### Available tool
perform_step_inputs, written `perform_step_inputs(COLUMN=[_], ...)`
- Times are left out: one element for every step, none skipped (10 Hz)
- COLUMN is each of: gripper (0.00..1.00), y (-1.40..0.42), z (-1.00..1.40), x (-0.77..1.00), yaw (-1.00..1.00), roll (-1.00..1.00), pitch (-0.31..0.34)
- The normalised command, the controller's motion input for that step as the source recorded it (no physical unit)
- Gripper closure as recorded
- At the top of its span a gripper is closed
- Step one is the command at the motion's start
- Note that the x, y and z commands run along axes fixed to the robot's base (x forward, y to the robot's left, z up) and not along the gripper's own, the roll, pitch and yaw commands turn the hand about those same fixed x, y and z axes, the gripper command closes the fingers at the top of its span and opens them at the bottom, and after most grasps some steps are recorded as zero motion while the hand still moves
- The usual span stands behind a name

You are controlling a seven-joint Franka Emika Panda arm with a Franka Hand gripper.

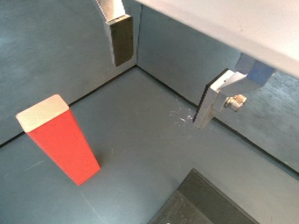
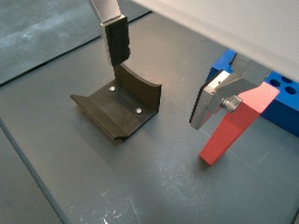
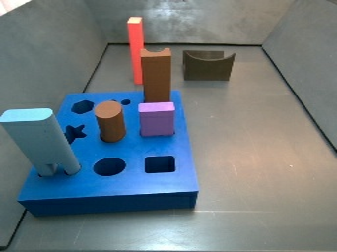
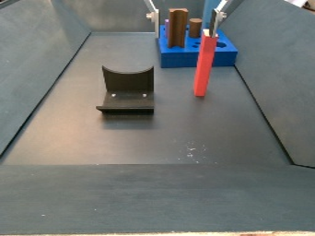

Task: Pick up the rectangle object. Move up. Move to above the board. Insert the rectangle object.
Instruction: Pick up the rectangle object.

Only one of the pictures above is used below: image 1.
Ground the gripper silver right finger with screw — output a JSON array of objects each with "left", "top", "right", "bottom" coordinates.
[{"left": 194, "top": 53, "right": 277, "bottom": 129}]

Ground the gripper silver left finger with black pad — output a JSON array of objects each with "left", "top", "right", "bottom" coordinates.
[{"left": 95, "top": 0, "right": 134, "bottom": 67}]

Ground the red rectangular block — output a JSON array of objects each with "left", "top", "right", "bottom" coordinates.
[{"left": 16, "top": 94, "right": 100, "bottom": 186}]

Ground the black curved holder stand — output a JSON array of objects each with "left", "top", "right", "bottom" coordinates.
[{"left": 148, "top": 169, "right": 259, "bottom": 224}]

